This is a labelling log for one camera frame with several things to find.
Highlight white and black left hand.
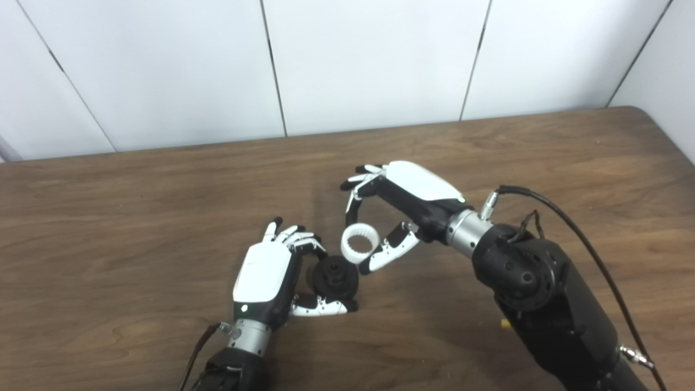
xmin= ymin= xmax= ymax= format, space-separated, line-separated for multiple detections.
xmin=232 ymin=217 xmax=359 ymax=329

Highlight white and black right hand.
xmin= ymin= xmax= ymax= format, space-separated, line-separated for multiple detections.
xmin=340 ymin=160 xmax=467 ymax=276

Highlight round black part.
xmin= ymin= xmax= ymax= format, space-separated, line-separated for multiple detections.
xmin=306 ymin=255 xmax=360 ymax=300

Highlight white ribbed ring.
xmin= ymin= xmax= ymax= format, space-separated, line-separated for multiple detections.
xmin=340 ymin=224 xmax=379 ymax=265

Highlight grey wall corner trim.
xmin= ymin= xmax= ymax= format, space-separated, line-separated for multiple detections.
xmin=0 ymin=133 xmax=25 ymax=162

